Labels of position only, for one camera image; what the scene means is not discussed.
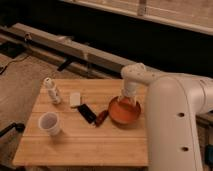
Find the orange ceramic bowl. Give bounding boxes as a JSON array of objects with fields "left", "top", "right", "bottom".
[{"left": 108, "top": 97, "right": 141, "bottom": 124}]

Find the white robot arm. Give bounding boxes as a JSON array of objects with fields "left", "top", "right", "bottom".
[{"left": 121, "top": 63, "right": 213, "bottom": 171}]

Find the dark red snack bar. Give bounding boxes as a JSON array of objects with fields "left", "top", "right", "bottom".
[{"left": 95, "top": 110, "right": 108, "bottom": 127}]

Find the black rectangular bar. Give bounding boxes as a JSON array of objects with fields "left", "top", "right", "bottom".
[{"left": 77, "top": 104, "right": 96, "bottom": 123}]

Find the white rectangular block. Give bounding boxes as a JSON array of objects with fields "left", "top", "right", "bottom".
[{"left": 70, "top": 92, "right": 81, "bottom": 108}]

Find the white plastic bottle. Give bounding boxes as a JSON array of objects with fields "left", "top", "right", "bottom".
[{"left": 44, "top": 77, "right": 61, "bottom": 104}]

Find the white paper cup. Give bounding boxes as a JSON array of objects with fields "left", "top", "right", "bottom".
[{"left": 38, "top": 112, "right": 61, "bottom": 136}]

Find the long metal rail beam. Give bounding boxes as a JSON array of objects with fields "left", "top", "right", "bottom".
[{"left": 0, "top": 23, "right": 134, "bottom": 73}]

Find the black cable on floor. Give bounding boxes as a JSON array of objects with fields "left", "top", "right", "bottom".
[{"left": 0, "top": 53, "right": 32, "bottom": 75}]

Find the black handle at left edge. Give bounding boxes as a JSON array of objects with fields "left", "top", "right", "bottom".
[{"left": 0, "top": 122, "right": 25, "bottom": 137}]

